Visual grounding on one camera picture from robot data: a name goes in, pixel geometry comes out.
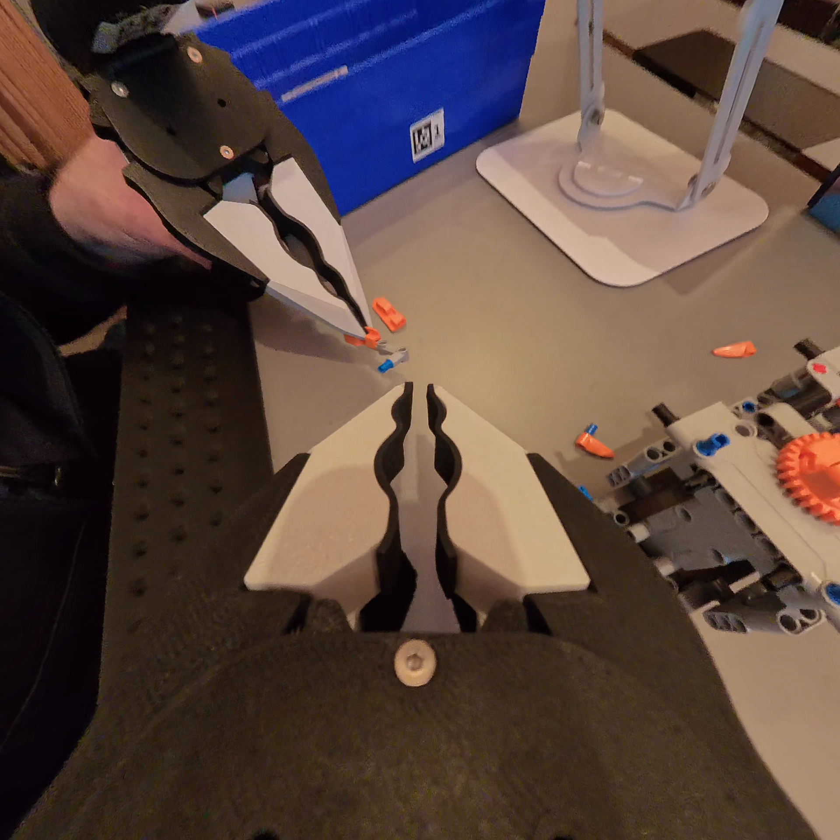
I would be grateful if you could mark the grey technic brick model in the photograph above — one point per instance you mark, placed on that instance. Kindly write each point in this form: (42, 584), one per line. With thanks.
(735, 499)

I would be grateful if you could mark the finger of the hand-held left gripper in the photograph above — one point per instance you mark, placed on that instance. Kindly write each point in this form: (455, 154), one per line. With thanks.
(315, 210)
(262, 249)

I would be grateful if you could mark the person's left forearm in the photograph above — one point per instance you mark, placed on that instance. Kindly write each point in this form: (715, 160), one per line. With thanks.
(26, 249)

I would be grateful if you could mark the white book stand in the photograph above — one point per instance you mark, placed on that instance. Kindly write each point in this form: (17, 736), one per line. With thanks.
(623, 223)

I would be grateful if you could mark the black perforated pad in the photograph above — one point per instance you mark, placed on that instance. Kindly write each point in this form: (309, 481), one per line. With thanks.
(190, 407)

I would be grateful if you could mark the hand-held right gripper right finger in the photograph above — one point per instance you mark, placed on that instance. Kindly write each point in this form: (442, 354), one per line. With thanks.
(512, 525)

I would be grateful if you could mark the person's left hand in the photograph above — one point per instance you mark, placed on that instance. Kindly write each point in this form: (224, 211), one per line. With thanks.
(105, 203)

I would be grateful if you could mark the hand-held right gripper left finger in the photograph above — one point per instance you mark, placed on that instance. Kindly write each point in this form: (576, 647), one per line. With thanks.
(315, 525)

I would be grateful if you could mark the oak wooden post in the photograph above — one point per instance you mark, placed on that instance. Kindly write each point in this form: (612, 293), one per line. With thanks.
(39, 85)

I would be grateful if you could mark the blue plastic bin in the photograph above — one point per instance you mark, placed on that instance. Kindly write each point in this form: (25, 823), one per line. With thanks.
(394, 79)

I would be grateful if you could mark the small orange wedge piece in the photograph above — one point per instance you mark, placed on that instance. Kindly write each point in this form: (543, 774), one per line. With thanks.
(364, 337)
(735, 350)
(389, 313)
(597, 447)

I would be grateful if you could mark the dark printed toy box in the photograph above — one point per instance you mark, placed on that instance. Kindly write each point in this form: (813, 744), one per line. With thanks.
(827, 210)

